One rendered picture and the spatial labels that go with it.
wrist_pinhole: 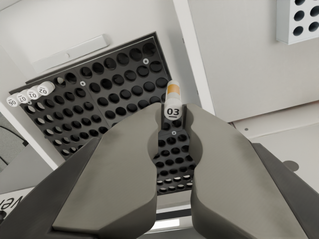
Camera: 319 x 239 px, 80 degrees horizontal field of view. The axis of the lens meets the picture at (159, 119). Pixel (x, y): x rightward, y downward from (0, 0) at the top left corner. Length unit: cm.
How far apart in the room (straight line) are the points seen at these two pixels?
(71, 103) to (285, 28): 30
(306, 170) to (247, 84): 16
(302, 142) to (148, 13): 31
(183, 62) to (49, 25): 17
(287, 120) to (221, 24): 22
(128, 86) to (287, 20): 23
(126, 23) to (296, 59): 28
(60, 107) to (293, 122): 39
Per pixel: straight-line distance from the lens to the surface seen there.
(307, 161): 36
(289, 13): 33
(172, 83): 15
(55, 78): 24
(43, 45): 31
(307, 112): 46
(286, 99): 43
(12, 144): 191
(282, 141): 39
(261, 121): 44
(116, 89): 22
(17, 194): 58
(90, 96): 23
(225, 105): 39
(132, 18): 26
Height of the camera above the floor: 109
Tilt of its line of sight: 57 degrees down
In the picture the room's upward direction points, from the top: 174 degrees counter-clockwise
